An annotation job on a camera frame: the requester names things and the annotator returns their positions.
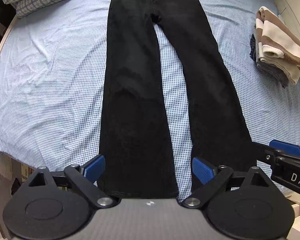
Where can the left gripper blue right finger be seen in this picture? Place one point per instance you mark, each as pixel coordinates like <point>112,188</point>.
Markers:
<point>212,180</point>

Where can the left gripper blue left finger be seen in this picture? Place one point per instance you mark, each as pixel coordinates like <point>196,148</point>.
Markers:
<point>82,180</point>

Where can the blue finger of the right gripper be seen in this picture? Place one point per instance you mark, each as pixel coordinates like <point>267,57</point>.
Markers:
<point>285,146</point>

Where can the black jeans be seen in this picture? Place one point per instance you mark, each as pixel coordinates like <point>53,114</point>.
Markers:
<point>135,138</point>

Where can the folded grey garment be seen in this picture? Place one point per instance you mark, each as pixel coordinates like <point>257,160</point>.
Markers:
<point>273,71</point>

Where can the blue checkered bed sheet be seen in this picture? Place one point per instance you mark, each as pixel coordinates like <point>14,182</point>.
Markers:
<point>52,68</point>

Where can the brown white striped sweater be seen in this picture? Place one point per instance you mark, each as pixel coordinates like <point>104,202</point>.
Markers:
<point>276,44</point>

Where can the folded dark knit garment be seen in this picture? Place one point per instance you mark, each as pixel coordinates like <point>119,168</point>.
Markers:
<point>253,47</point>

